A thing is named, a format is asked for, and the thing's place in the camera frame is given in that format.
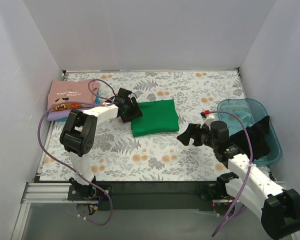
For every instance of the lilac folded t shirt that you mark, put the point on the lilac folded t shirt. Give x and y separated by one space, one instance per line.
60 113

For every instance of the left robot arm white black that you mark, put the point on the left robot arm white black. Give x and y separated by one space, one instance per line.
79 131

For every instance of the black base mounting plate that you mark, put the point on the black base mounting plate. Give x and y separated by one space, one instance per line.
165 195

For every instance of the aluminium frame rail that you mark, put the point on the aluminium frame rail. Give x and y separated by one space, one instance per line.
54 211

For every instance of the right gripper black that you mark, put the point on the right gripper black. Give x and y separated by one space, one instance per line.
196 135

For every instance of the pink folded printed t shirt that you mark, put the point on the pink folded printed t shirt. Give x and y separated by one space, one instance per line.
66 95

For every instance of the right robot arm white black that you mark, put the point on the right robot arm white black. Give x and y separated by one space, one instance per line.
277 208

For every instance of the green t shirt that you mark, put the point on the green t shirt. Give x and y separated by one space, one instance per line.
157 117

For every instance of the teal folded t shirt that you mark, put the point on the teal folded t shirt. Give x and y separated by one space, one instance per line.
97 99

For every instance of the black t shirt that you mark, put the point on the black t shirt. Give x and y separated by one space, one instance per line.
257 135

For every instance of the floral patterned table mat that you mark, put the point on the floral patterned table mat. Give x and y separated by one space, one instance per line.
118 156

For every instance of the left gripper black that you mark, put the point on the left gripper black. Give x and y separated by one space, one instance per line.
129 109

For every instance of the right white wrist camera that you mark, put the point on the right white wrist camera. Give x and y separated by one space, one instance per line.
208 119

